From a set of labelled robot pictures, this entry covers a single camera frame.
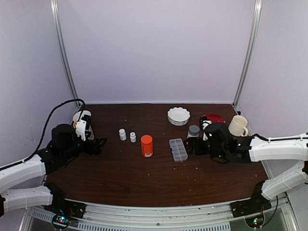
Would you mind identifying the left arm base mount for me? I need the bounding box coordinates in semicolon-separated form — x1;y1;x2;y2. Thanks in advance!
43;183;86;221

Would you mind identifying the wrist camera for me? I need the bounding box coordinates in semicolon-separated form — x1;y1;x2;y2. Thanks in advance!
199;115;212;141
73;121;87;141

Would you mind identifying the cream ceramic mug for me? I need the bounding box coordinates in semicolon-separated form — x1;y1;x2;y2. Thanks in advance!
229;115;248;137

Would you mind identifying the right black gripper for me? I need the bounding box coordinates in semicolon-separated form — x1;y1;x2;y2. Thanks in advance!
184;137;228;160

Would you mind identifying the plain white bowl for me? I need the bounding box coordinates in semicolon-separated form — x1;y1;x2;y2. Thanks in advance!
73;110;91;123

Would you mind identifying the white fluted bowl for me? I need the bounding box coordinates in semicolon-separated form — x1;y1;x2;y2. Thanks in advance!
167;107;191;126

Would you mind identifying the white floral mug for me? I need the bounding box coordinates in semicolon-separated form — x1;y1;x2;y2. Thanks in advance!
85;122;95;141

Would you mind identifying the left aluminium frame post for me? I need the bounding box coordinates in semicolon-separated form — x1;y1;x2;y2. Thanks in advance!
50;0;78;99

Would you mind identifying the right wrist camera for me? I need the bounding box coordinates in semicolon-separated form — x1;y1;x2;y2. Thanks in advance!
199;115;212;141

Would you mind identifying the taller small white bottle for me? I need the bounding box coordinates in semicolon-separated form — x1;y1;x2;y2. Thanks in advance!
119;128;127;141

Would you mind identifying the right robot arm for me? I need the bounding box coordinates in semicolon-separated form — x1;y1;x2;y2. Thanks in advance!
184;133;308;213

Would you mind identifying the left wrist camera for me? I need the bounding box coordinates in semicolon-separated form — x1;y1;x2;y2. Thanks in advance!
73;121;87;141

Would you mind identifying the shorter small white bottle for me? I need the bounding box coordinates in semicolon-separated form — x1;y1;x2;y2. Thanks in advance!
129;132;136;143

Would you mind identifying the aluminium frame post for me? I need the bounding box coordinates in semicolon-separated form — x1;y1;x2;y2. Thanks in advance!
50;0;78;99
232;0;262;110

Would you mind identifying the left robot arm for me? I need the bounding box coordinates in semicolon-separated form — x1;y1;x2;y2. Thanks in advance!
0;124;107;216

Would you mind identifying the right aluminium frame post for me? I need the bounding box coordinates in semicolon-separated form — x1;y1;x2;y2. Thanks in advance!
232;0;262;110

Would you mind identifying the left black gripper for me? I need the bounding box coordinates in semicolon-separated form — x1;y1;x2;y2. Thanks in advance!
61;132;107;161

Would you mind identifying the grey capped white orange bottle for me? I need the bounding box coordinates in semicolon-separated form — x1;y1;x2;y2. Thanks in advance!
187;125;200;138

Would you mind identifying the red patterned plate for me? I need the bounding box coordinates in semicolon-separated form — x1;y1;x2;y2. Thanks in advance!
199;113;226;124

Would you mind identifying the front aluminium rail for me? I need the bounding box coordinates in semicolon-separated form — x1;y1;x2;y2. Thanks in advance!
18;196;299;231

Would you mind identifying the left black braided cable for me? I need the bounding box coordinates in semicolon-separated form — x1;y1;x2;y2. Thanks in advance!
21;98;86;162

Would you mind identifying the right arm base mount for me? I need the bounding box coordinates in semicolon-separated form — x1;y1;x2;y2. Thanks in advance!
230;181;271;229

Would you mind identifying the clear plastic pill organizer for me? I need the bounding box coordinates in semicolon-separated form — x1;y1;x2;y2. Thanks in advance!
169;138;188;162

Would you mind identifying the orange pill bottle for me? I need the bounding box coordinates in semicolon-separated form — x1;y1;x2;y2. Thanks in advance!
141;135;154;158

